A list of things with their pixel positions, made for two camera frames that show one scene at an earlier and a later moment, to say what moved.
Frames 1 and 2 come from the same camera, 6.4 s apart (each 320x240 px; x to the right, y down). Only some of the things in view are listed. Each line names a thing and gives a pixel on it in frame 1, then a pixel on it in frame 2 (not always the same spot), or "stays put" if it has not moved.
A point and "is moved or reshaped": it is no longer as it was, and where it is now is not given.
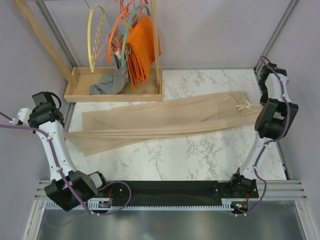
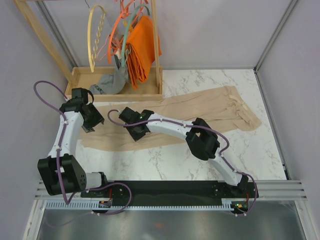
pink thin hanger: [104, 44] stays put
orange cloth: [140, 51] stays put
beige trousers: [101, 129] is moved or reshaped
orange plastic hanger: [121, 14] stays put
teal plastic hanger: [126, 28] stays put
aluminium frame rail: [284, 190] stays put
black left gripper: [62, 123] → [97, 119]
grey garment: [112, 84] stays put
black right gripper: [263, 99] → [135, 137]
